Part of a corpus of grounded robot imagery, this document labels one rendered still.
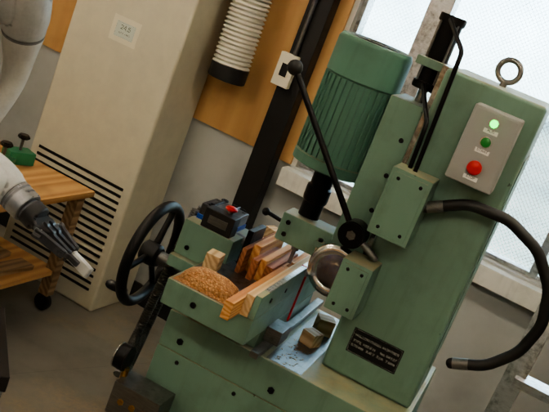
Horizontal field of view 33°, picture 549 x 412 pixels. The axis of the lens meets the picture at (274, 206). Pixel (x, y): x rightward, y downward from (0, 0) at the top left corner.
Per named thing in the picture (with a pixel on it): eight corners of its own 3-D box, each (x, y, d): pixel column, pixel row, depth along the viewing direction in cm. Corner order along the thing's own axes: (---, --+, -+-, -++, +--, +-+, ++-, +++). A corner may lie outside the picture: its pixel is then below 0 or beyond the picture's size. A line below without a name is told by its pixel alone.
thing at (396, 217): (374, 225, 199) (401, 162, 195) (412, 242, 197) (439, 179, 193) (365, 230, 191) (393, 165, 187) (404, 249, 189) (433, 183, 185)
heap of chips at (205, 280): (189, 270, 204) (195, 254, 204) (244, 297, 201) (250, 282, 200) (172, 278, 196) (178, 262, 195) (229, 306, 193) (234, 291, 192)
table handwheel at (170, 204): (185, 212, 247) (153, 184, 219) (248, 243, 242) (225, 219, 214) (133, 307, 243) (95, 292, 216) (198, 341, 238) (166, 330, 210)
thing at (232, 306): (314, 256, 248) (320, 243, 247) (321, 258, 248) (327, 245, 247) (219, 316, 186) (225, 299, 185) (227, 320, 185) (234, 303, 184)
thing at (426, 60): (412, 82, 207) (443, 11, 203) (444, 96, 205) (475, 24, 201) (405, 83, 199) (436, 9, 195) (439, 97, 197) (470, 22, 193)
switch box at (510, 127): (448, 172, 192) (479, 101, 188) (493, 192, 189) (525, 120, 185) (444, 175, 186) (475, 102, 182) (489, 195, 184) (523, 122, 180)
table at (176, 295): (227, 236, 256) (234, 217, 254) (324, 284, 248) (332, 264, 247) (122, 283, 199) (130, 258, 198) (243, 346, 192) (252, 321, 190)
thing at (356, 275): (334, 297, 204) (354, 249, 201) (362, 311, 202) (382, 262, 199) (322, 306, 195) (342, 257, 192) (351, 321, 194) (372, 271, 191)
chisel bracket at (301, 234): (280, 238, 222) (293, 207, 220) (332, 262, 219) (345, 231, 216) (270, 243, 215) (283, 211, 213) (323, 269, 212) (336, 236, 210)
